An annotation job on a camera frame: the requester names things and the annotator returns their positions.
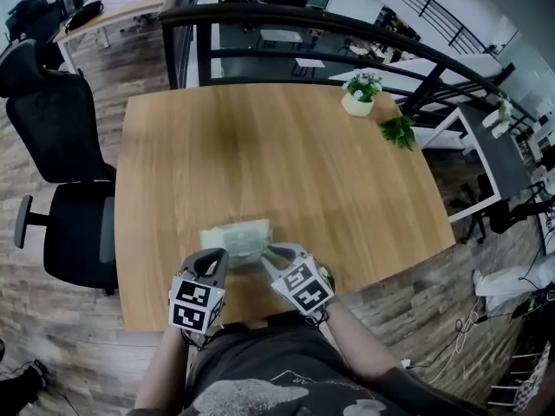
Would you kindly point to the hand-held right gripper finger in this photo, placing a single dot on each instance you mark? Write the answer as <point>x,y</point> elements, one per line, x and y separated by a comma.
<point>295,251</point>
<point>272,272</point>

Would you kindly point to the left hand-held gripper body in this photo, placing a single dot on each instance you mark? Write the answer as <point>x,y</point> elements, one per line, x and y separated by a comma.
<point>191,303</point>

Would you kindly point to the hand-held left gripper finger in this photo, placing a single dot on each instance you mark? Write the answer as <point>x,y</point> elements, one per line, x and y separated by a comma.
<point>189,262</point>
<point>222,271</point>

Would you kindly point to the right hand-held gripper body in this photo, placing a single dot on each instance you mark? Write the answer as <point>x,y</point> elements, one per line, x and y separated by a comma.
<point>303,286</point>

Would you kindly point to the green wet wipe pack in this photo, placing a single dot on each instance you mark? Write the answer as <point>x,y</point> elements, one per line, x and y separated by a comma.
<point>243,236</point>

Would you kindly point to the person's left forearm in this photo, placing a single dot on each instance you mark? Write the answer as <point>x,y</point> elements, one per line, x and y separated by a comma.
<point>162,371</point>

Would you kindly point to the person's right forearm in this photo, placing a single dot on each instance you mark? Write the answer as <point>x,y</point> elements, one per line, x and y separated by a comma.
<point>360,345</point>

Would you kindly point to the person's dark printed shirt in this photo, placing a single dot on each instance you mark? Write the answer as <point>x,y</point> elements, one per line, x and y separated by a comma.
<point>277,375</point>

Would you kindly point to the wooden table with white legs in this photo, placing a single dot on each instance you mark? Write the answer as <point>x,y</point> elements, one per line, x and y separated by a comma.
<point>269,154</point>

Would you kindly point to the green leafy sprig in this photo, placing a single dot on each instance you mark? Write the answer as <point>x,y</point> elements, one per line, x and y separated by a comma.
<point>401,132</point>

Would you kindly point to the white pot with flowers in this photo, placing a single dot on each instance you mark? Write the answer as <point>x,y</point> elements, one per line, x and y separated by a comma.
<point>357,98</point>

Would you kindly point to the black high-back office chair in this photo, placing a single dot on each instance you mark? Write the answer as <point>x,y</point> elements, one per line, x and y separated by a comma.
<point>56,137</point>

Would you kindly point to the grey side table white legs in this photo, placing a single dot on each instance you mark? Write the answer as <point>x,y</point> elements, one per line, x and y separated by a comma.
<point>498,154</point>

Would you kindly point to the small white bottle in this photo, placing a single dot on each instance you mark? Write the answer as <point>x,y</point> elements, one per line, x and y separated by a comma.
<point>499,130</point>

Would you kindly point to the black metal railing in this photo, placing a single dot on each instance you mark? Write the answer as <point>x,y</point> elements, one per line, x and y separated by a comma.
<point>277,13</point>

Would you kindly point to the small white flower vase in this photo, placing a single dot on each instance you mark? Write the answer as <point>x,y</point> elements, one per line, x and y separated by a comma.
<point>504,108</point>

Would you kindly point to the black bag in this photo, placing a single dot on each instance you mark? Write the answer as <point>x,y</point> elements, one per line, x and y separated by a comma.
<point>84,15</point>

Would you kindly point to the black stair railing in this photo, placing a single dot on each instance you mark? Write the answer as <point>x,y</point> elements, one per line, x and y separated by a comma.
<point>429,7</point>

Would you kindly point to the white frame stool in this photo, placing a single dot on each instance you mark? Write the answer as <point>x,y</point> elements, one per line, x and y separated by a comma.
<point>526,375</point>

